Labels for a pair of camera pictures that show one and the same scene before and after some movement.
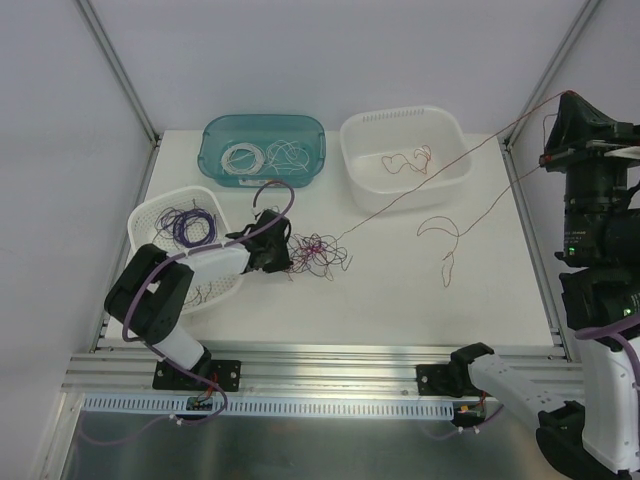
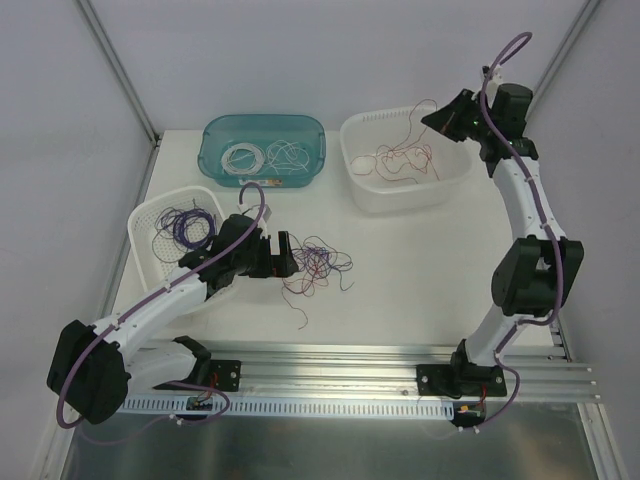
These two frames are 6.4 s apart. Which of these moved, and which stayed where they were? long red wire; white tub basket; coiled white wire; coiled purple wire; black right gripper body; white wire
Moved: black right gripper body; long red wire
Stayed: coiled purple wire; white tub basket; white wire; coiled white wire
